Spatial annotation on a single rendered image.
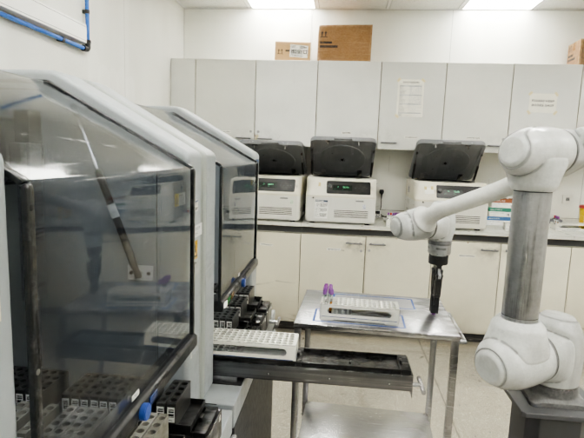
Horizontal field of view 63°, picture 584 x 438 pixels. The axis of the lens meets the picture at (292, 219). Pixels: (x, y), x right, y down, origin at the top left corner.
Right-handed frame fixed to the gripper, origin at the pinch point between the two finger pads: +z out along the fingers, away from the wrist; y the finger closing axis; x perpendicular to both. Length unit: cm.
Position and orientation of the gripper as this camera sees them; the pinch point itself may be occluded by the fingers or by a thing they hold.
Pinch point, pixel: (434, 303)
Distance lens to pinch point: 201.6
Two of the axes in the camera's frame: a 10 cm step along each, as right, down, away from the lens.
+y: -1.4, 1.3, -9.8
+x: 9.9, 0.6, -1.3
